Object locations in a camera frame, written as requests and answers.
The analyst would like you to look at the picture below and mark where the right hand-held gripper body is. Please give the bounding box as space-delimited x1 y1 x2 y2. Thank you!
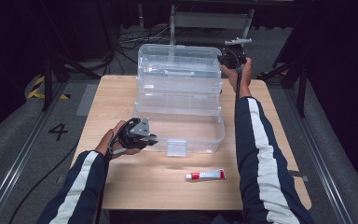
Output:
225 36 253 70

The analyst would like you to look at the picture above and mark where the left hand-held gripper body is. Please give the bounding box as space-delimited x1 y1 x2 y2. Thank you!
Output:
113 117 152 155

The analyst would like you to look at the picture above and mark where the clear plastic storage box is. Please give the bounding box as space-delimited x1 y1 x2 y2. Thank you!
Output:
133 43 227 157

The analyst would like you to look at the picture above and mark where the red and white tube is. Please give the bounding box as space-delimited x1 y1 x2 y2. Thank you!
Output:
185 168 227 181

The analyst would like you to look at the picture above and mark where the person's right hand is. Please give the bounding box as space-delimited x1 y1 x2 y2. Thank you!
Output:
220 57 254 93

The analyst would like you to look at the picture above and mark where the person's left hand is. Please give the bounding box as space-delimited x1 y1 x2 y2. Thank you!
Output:
94 119 143 161

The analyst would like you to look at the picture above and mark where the black metal stand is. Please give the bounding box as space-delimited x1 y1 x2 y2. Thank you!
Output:
257 46 311 119
40 0 102 113

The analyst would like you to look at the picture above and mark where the grey tape piece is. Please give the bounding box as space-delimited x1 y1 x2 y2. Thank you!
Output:
288 170 310 183

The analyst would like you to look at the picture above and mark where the right hand-held gripper cable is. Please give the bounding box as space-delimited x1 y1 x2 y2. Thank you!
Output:
234 65 244 105

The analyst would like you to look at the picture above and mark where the hand-held gripper cable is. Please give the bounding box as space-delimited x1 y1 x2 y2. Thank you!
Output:
94 119 131 224
234 65 244 105

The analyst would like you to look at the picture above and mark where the grey metal table frame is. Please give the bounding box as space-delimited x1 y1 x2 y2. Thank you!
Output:
168 4 255 48

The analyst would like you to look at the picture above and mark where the left hand-held gripper cable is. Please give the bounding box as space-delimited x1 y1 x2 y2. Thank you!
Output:
94 119 131 224

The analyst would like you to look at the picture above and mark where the bundle of floor cables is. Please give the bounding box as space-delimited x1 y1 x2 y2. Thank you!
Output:
68 26 172 77

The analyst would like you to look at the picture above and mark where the metal floor rail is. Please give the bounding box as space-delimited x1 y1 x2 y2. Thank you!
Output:
0 81 69 224
283 88 353 224

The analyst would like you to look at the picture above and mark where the thin black floor cable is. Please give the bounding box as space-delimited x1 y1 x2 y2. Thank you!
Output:
7 142 79 224

